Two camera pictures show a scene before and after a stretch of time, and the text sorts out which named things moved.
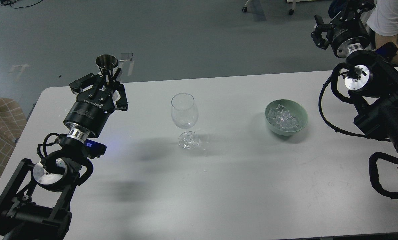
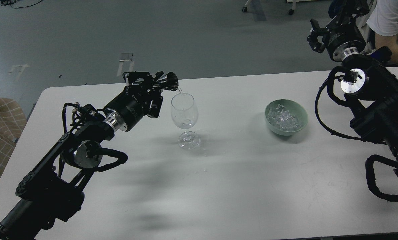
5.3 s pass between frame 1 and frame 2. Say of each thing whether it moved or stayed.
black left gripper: moved
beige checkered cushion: stayed
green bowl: stayed
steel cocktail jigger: moved
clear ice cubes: stayed
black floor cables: stayed
